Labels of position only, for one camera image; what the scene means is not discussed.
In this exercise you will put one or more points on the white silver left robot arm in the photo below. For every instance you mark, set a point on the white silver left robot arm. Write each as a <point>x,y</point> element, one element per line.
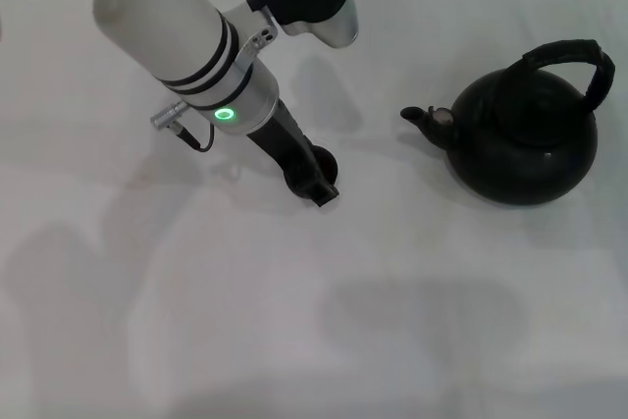
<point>157,21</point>

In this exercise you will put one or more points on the black round lid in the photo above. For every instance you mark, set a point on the black round lid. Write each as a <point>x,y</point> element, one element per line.
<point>329,166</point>

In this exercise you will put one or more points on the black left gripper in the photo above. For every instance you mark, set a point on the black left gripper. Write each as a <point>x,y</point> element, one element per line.
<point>284,149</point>

